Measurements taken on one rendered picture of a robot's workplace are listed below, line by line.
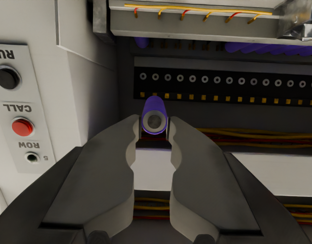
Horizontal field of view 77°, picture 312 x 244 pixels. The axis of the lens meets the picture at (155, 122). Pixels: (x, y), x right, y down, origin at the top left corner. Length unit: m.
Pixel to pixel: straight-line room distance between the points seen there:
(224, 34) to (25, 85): 0.18
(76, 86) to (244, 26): 0.16
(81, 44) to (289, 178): 0.24
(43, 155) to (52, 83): 0.07
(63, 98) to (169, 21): 0.12
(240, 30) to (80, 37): 0.14
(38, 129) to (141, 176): 0.11
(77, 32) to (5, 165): 0.15
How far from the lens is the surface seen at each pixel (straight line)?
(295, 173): 0.26
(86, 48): 0.20
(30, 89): 0.19
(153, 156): 0.21
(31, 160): 0.22
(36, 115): 0.19
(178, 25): 0.20
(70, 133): 0.19
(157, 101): 0.15
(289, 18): 0.20
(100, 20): 0.20
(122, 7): 0.20
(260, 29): 0.22
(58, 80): 0.17
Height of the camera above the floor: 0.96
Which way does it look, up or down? 28 degrees up
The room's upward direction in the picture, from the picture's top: 177 degrees counter-clockwise
